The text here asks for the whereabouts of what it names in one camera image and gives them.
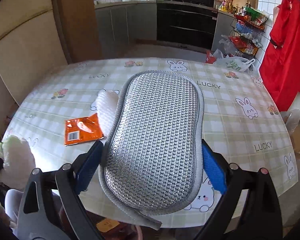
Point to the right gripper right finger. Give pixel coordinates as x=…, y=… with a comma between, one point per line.
x=261, y=215

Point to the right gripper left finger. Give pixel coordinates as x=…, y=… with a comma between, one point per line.
x=38, y=217

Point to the orange sachet packet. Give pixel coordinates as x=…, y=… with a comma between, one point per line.
x=82, y=129

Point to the white foam net roll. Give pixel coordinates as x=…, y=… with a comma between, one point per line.
x=106, y=105

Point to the white plastic bag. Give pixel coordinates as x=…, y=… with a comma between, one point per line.
x=18, y=162

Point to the dark red snack packet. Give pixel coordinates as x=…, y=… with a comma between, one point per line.
x=113, y=229

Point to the white green shopping bag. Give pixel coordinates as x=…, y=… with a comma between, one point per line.
x=239, y=64

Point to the red hanging apron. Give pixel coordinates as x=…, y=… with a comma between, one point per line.
x=280, y=68

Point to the cream refrigerator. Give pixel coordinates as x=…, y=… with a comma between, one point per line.
x=29, y=44

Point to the grey lower cabinets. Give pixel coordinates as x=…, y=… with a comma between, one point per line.
x=123, y=25

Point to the black oven range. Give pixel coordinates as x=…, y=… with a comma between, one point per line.
x=187, y=22

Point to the wire storage rack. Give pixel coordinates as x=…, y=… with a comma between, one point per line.
x=248, y=29

